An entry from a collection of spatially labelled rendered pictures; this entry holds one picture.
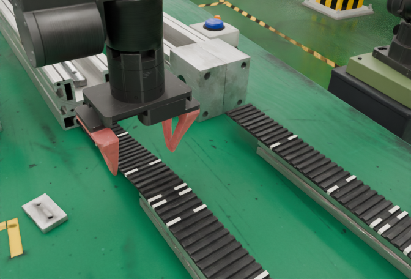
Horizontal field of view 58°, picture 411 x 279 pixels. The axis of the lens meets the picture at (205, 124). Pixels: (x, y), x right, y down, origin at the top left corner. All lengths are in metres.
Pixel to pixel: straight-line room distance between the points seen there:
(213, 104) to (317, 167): 0.20
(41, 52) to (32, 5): 0.04
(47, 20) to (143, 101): 0.12
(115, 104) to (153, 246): 0.16
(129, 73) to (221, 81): 0.26
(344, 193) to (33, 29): 0.37
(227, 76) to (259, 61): 0.24
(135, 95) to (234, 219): 0.19
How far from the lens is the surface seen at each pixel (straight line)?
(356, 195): 0.48
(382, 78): 0.79
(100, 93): 0.41
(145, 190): 0.45
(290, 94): 0.72
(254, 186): 0.51
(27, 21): 0.32
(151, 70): 0.37
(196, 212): 0.42
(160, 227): 0.44
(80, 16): 0.33
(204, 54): 0.62
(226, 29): 0.82
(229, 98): 0.63
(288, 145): 0.53
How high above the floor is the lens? 1.13
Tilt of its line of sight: 35 degrees down
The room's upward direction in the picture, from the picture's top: 3 degrees clockwise
